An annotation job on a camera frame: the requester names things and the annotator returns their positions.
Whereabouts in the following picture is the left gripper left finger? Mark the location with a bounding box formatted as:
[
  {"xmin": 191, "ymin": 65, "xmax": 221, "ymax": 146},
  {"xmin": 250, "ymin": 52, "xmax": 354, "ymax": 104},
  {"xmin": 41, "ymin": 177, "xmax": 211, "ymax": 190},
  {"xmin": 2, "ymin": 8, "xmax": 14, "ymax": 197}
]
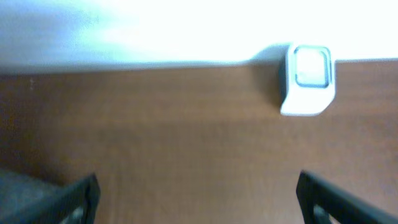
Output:
[{"xmin": 1, "ymin": 174, "xmax": 100, "ymax": 223}]

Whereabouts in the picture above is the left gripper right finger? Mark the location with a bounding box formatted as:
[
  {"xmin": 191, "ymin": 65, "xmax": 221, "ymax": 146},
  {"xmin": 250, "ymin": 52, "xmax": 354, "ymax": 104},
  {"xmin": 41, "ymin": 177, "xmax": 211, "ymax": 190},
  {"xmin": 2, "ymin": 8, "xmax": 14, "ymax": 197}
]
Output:
[{"xmin": 296, "ymin": 170, "xmax": 397, "ymax": 224}]

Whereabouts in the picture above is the white barcode scanner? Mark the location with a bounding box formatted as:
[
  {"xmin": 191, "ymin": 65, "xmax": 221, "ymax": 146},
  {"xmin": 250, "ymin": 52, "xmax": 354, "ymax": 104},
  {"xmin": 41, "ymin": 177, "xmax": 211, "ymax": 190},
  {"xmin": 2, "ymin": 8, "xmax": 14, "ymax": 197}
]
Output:
[{"xmin": 278, "ymin": 44, "xmax": 336, "ymax": 116}]

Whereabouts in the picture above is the grey plastic basket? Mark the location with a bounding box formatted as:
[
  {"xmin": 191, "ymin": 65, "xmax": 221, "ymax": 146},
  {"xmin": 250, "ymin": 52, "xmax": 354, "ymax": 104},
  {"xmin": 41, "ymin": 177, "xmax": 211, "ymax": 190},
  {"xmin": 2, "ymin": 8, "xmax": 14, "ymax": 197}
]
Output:
[{"xmin": 1, "ymin": 169, "xmax": 60, "ymax": 221}]

